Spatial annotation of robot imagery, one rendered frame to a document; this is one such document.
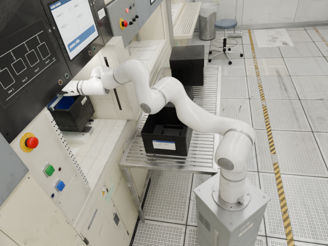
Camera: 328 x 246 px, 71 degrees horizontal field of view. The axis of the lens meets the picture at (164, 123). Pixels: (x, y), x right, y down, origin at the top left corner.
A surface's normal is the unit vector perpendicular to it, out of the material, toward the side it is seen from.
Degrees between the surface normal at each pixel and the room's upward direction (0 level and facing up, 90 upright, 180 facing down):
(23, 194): 90
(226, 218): 0
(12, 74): 90
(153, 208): 0
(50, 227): 90
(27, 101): 90
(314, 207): 0
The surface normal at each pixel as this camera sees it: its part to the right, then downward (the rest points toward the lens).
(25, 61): 0.97, 0.04
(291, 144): -0.12, -0.76
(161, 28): -0.20, 0.65
